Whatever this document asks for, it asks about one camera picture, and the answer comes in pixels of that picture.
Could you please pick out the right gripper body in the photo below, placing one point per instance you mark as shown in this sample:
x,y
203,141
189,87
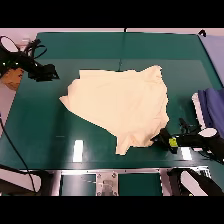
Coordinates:
x,y
167,140

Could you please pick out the cream T-shirt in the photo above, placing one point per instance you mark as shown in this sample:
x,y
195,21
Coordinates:
x,y
123,103

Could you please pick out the silver frame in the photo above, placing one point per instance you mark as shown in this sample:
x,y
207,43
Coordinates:
x,y
106,181

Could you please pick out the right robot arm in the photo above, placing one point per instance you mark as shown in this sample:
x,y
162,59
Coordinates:
x,y
213,144

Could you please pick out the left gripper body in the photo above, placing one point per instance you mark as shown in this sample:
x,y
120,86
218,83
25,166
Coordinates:
x,y
45,72

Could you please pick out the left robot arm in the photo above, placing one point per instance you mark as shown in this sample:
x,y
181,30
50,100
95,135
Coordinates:
x,y
16,60

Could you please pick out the pale blue garment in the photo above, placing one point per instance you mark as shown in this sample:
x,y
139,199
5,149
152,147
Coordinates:
x,y
215,53

